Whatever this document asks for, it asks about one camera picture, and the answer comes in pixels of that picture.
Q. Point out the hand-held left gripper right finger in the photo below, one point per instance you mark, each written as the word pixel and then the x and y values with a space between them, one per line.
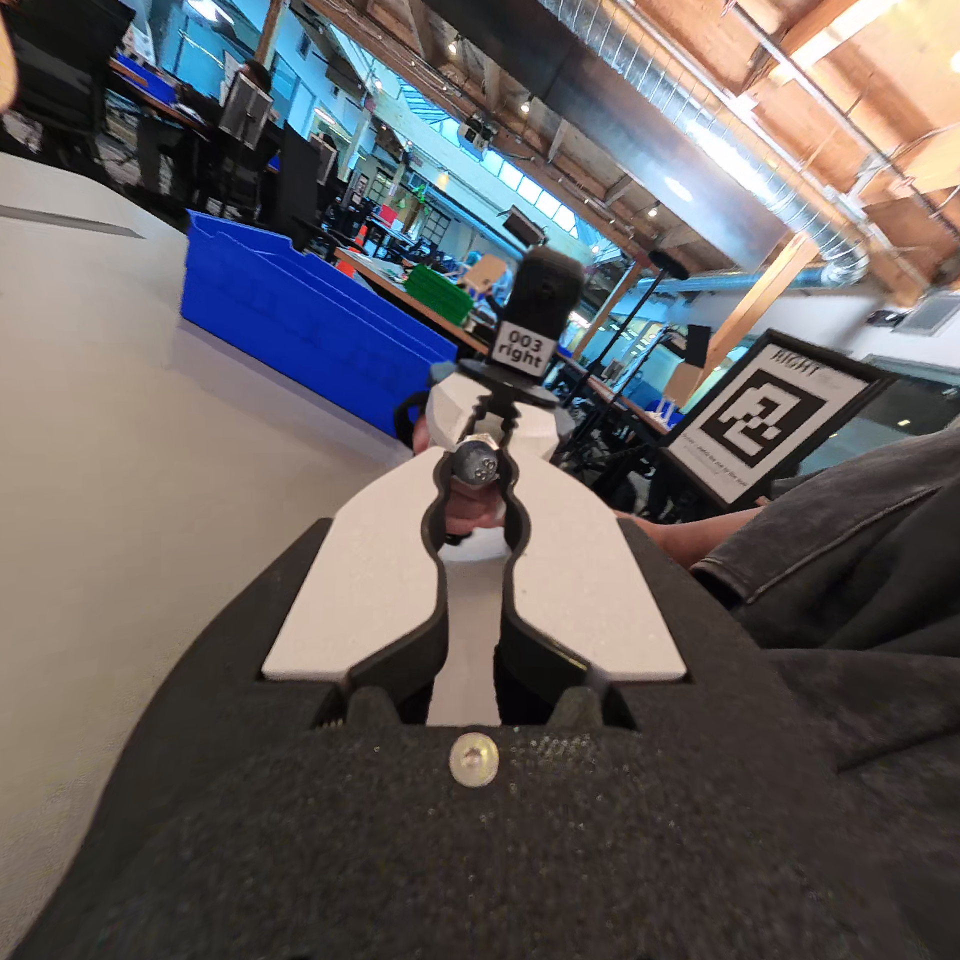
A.
pixel 592 592

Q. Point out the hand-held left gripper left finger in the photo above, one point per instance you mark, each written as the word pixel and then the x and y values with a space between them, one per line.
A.
pixel 352 592

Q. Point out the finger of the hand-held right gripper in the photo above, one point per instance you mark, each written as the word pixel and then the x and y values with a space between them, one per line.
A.
pixel 540 431
pixel 454 409

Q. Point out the steel hex bolt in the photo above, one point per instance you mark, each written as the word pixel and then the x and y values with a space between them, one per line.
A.
pixel 476 465

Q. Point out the blue plastic bin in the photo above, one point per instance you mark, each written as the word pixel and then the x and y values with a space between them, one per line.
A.
pixel 300 322

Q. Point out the grey desk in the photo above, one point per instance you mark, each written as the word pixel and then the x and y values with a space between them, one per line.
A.
pixel 112 450

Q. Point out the person's right hand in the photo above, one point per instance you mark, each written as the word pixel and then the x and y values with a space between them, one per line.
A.
pixel 476 511

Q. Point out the tan cardboard board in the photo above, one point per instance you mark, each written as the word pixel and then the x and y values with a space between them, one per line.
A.
pixel 487 271

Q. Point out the hanging black monitor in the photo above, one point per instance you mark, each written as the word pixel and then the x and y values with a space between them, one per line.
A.
pixel 523 225

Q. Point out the black light stand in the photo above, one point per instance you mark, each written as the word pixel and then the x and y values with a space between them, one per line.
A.
pixel 637 300

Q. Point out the green plastic bin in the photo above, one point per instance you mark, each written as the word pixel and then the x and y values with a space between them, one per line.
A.
pixel 439 292

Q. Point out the wooden background table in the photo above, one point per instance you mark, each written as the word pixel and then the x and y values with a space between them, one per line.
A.
pixel 375 274

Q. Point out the tan and black board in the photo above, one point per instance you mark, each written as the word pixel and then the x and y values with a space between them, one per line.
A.
pixel 686 367

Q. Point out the ceiling projector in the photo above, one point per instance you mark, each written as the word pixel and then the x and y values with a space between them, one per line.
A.
pixel 478 131

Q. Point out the black framed marker sign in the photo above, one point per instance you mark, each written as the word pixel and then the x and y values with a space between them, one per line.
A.
pixel 780 420

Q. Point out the black office chair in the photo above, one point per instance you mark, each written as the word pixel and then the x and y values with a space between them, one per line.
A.
pixel 296 187

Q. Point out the corrugated silver duct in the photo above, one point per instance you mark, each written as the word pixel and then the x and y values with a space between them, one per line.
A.
pixel 750 150

